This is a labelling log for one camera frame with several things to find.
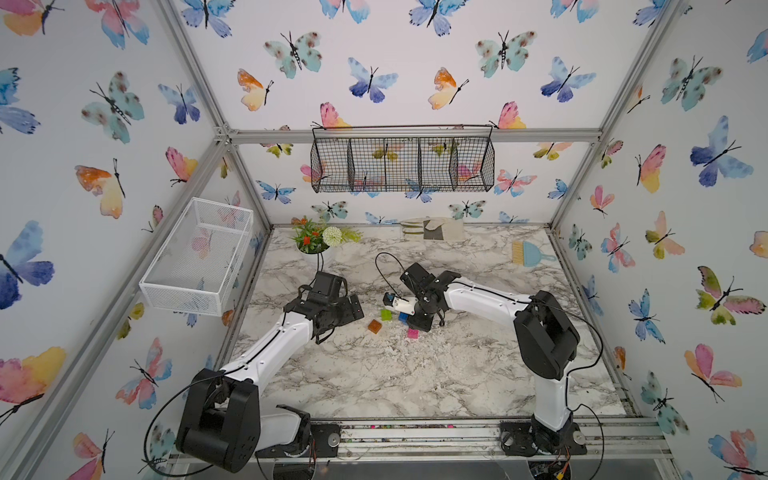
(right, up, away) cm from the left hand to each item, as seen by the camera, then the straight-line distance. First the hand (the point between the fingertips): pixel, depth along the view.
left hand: (351, 310), depth 87 cm
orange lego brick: (+7, -6, +5) cm, 10 cm away
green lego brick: (+10, -3, +8) cm, 13 cm away
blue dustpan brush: (+61, +16, +24) cm, 67 cm away
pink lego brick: (+18, -8, +3) cm, 20 cm away
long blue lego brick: (+15, -1, -5) cm, 16 cm away
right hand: (+19, -2, +3) cm, 19 cm away
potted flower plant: (-13, +21, +9) cm, 26 cm away
